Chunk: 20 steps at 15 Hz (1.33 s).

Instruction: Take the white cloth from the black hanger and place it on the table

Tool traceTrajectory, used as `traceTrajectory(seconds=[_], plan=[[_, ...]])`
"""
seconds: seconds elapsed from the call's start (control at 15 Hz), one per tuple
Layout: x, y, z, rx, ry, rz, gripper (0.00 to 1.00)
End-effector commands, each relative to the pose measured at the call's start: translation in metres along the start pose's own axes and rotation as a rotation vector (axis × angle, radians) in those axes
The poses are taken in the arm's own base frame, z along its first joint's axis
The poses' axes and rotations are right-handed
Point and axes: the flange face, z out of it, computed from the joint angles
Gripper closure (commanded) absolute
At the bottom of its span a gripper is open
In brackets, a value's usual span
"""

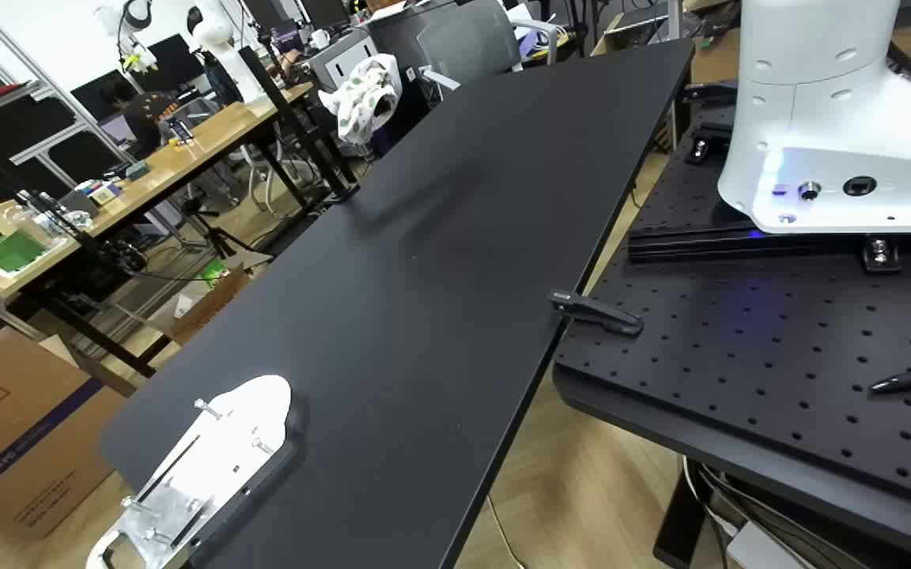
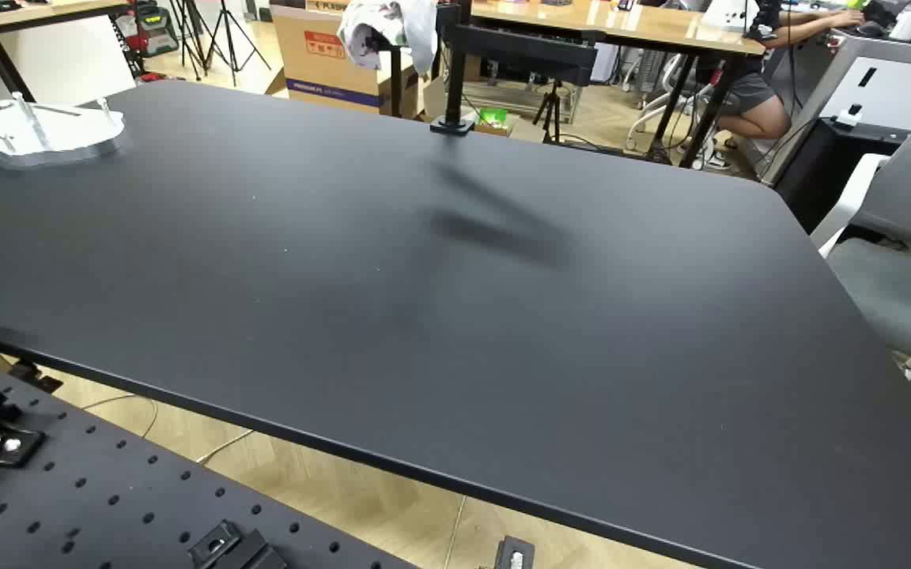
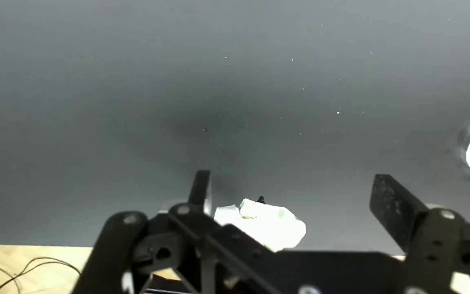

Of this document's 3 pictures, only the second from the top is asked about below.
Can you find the wooden background table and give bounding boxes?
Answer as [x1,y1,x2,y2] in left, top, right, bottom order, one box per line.
[470,0,767,167]

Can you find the clear acrylic rack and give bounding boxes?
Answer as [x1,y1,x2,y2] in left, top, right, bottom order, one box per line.
[0,96,126,160]

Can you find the cardboard box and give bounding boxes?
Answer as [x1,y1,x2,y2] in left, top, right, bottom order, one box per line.
[273,6,420,118]

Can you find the small metal bracket bottom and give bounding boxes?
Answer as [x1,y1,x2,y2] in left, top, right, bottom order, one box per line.
[494,536,536,569]

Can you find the black hanger stand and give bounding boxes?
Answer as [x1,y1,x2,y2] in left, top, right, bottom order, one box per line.
[429,0,594,137]

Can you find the small black camera tripod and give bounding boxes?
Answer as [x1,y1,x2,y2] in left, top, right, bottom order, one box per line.
[533,82,564,146]

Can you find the black bracket lower centre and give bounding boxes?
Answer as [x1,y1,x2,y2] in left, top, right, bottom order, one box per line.
[189,521,292,569]

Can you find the white patterned cloth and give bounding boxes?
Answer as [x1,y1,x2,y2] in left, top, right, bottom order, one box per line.
[339,0,440,76]

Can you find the grey panel with slots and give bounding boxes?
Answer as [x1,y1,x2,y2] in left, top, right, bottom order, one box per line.
[758,37,911,185]

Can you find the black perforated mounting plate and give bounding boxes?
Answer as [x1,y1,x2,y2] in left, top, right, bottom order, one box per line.
[0,377,412,569]

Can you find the seated person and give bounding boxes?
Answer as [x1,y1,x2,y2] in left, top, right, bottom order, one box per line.
[715,6,863,138]

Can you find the grey office chair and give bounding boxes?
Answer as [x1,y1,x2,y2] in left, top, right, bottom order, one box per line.
[810,131,911,358]

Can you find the green object on floor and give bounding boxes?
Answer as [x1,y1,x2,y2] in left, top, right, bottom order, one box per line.
[479,107,514,129]

